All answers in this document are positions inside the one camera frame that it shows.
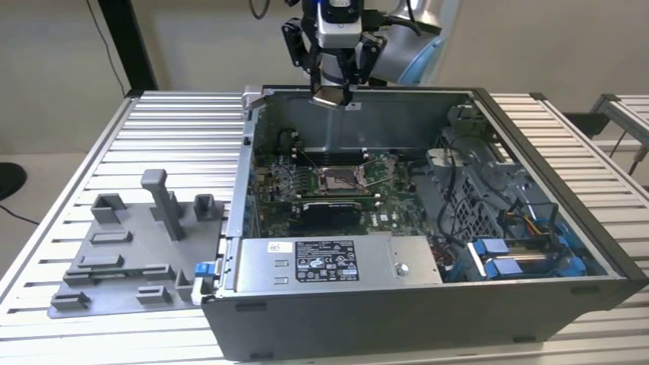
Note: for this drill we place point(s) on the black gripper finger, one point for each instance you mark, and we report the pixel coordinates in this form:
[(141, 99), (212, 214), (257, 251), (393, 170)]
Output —
[(372, 49), (295, 42)]

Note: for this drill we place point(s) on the silver CPU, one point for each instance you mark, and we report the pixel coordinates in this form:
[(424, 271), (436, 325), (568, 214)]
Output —
[(328, 97)]

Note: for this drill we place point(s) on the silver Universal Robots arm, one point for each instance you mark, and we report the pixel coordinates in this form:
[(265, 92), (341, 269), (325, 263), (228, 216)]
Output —
[(400, 49)]

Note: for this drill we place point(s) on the CPU socket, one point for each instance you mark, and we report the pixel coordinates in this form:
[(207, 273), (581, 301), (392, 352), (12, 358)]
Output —
[(337, 181)]

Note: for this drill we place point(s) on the grey metal drive cage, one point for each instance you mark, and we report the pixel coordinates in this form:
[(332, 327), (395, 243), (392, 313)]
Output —
[(501, 178)]

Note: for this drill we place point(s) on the green motherboard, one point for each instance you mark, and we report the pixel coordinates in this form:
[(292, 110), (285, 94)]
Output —
[(400, 213)]

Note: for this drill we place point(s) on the black graphics card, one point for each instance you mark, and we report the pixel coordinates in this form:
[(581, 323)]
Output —
[(329, 218)]

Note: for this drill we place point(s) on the metal slat side table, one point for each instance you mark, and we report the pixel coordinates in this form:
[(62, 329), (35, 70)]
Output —
[(633, 110)]

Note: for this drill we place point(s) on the silver power supply unit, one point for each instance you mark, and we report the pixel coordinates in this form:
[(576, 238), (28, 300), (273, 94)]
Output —
[(375, 262)]

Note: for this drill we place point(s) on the blue disk carrier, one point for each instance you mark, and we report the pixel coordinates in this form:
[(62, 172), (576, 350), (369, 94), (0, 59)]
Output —
[(504, 267), (492, 246)]

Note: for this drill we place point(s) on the blue case latch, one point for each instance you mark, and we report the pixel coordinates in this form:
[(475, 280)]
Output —
[(203, 270)]

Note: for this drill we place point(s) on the grey plastic parts rack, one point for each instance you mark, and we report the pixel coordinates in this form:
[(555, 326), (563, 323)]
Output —
[(141, 254)]

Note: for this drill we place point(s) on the black round stool base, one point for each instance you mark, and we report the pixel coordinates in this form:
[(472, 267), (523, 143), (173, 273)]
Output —
[(10, 180)]

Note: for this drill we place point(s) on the large white wrist camera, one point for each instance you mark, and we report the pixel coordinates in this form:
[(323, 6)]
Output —
[(340, 34)]

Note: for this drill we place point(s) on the black frame post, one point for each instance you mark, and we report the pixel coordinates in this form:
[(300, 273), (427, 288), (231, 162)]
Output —
[(129, 45)]

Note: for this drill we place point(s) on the blue plastic bay rail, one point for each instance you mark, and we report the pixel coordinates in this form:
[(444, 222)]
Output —
[(571, 262)]

